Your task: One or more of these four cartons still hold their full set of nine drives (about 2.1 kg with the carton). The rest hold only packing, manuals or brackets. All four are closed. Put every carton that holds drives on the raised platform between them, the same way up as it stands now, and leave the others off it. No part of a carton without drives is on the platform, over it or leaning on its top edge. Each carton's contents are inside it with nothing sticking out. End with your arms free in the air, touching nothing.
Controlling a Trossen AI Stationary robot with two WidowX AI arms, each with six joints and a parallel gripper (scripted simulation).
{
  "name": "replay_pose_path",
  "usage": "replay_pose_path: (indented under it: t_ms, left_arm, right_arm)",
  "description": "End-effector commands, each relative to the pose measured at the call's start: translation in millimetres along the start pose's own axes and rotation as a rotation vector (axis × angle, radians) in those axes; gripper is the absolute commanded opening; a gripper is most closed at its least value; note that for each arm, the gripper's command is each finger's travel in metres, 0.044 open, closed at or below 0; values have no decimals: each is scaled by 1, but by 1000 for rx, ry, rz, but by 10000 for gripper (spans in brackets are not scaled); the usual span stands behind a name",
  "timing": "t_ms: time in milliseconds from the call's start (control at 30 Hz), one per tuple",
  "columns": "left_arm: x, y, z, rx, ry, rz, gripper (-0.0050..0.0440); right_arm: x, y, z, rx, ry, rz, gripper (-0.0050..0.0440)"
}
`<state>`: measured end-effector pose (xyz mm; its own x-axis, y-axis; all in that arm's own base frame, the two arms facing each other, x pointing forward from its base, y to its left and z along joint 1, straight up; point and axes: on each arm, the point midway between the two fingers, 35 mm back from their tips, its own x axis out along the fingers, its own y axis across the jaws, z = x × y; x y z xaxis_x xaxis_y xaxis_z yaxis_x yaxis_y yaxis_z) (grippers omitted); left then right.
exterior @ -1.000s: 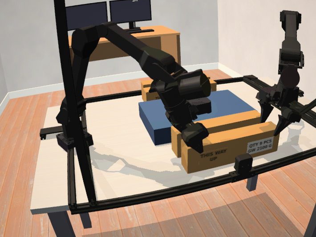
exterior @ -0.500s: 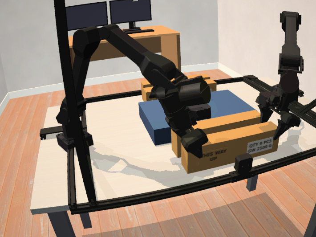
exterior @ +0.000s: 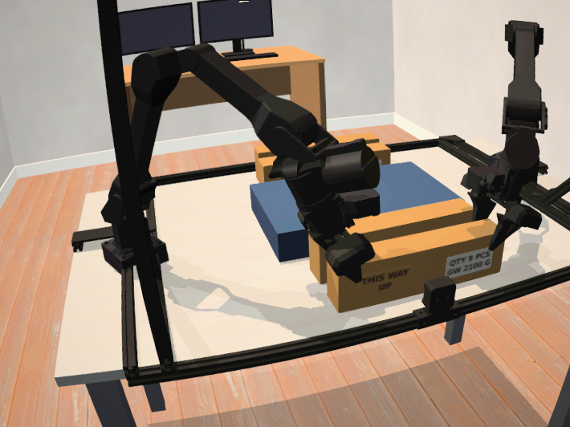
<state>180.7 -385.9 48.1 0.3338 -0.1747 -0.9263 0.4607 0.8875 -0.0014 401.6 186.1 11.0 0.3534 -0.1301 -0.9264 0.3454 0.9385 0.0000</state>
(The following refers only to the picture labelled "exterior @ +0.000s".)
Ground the brown cardboard carton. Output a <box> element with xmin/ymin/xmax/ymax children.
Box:
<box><xmin>327</xmin><ymin>219</ymin><xmax>505</xmax><ymax>313</ymax></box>
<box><xmin>254</xmin><ymin>132</ymin><xmax>379</xmax><ymax>181</ymax></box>
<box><xmin>308</xmin><ymin>198</ymin><xmax>473</xmax><ymax>284</ymax></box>
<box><xmin>258</xmin><ymin>143</ymin><xmax>391</xmax><ymax>183</ymax></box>

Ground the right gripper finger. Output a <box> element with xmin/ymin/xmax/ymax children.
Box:
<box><xmin>488</xmin><ymin>213</ymin><xmax>526</xmax><ymax>251</ymax></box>
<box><xmin>467</xmin><ymin>192</ymin><xmax>496</xmax><ymax>222</ymax></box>

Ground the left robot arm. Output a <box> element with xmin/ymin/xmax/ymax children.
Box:
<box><xmin>100</xmin><ymin>43</ymin><xmax>381</xmax><ymax>254</ymax></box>

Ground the blue raised platform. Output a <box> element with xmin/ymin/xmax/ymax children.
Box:
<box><xmin>250</xmin><ymin>161</ymin><xmax>461</xmax><ymax>262</ymax></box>

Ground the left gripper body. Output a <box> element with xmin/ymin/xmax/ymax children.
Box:
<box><xmin>296</xmin><ymin>191</ymin><xmax>375</xmax><ymax>276</ymax></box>

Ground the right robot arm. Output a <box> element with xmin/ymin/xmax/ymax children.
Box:
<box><xmin>466</xmin><ymin>20</ymin><xmax>548</xmax><ymax>197</ymax></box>

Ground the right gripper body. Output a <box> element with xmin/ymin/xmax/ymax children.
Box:
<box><xmin>460</xmin><ymin>157</ymin><xmax>542</xmax><ymax>230</ymax></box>

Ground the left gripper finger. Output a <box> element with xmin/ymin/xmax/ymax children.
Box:
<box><xmin>308</xmin><ymin>230</ymin><xmax>335</xmax><ymax>251</ymax></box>
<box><xmin>344</xmin><ymin>266</ymin><xmax>362</xmax><ymax>283</ymax></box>

